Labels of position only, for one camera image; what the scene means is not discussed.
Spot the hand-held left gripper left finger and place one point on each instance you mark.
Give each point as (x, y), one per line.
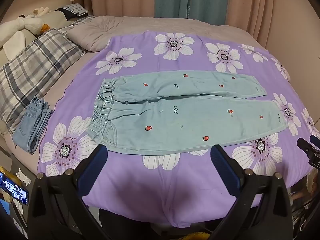
(92, 166)

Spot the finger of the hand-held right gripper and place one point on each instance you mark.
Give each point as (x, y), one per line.
(303, 145)
(315, 138)

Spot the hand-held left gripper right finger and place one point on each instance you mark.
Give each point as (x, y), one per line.
(225, 167)

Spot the light green strawberry pants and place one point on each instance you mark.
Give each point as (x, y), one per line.
(175, 120)

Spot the crumpled white tissue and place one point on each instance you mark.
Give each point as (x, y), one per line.
(23, 177)

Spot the folded blue jeans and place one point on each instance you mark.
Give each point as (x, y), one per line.
(32, 125)

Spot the smartphone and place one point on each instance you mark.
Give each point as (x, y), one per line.
(13, 188)

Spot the large plaid pillow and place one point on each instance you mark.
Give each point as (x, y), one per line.
(37, 62)

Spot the purple floral blanket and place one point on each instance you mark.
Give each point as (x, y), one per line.
(225, 42)

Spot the grey quilt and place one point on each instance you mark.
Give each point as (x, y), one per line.
(100, 30)

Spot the cream cushion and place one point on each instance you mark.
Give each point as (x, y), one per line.
(15, 42)

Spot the white plush goose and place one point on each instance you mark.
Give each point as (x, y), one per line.
(25, 23)

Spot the small plaid pillow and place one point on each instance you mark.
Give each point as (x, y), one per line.
(75, 9)

